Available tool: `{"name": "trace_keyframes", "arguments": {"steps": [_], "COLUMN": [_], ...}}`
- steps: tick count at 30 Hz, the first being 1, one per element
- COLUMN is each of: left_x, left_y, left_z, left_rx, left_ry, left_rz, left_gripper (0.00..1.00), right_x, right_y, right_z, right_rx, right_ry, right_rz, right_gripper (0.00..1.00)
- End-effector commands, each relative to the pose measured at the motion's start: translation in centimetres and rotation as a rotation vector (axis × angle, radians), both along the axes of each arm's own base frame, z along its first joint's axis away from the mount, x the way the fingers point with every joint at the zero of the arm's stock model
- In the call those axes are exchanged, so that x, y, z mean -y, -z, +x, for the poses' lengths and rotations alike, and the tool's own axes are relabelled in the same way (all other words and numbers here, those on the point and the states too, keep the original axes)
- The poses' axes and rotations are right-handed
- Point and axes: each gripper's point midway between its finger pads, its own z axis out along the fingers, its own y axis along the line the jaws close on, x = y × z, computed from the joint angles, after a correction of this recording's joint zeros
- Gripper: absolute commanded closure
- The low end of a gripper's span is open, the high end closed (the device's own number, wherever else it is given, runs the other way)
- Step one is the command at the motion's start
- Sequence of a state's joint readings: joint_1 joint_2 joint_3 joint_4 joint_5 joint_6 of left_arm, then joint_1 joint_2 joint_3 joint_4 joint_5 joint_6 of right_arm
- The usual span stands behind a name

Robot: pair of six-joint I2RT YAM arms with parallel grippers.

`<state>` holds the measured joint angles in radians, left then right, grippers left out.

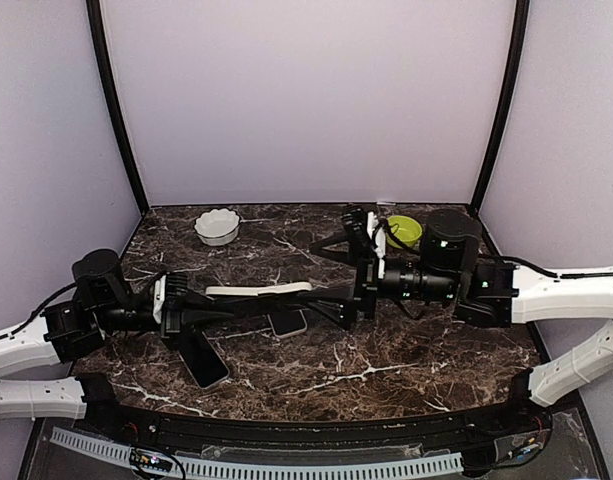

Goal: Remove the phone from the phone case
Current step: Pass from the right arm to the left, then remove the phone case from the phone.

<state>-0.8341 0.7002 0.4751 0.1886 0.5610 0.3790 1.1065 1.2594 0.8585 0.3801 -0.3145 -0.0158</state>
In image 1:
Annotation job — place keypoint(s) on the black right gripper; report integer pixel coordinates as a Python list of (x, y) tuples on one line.
[(366, 276)]

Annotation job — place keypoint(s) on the black front rail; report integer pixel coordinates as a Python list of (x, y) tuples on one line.
[(468, 428)]

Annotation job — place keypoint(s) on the left black frame post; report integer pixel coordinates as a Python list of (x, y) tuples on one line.
[(114, 109)]

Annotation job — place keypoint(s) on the white scalloped bowl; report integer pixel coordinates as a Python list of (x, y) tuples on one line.
[(218, 227)]

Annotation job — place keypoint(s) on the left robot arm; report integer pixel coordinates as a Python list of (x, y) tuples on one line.
[(78, 319)]

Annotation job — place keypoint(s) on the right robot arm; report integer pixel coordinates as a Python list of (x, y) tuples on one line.
[(484, 291)]

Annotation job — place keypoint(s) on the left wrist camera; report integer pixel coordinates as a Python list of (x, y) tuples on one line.
[(170, 292)]

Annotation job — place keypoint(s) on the small circuit board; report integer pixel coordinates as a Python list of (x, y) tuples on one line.
[(145, 461)]

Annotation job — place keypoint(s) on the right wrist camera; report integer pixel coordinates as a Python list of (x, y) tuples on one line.
[(363, 233)]

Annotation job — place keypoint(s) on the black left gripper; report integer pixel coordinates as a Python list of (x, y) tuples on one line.
[(197, 311)]

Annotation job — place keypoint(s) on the white phone case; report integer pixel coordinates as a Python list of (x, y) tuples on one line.
[(230, 291)]

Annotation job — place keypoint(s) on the white slotted cable duct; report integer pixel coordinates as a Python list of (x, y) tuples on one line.
[(258, 466)]

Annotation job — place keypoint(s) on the left phone in clear case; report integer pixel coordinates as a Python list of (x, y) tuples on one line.
[(202, 360)]

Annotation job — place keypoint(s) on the black frame post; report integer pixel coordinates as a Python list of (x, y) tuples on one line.
[(114, 109), (507, 89)]

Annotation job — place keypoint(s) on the right black frame post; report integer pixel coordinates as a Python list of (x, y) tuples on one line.
[(507, 89)]

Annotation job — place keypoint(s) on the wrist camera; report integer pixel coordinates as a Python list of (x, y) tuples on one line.
[(170, 292), (363, 233)]

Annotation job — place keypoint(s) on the green bowl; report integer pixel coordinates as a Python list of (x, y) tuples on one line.
[(406, 229)]

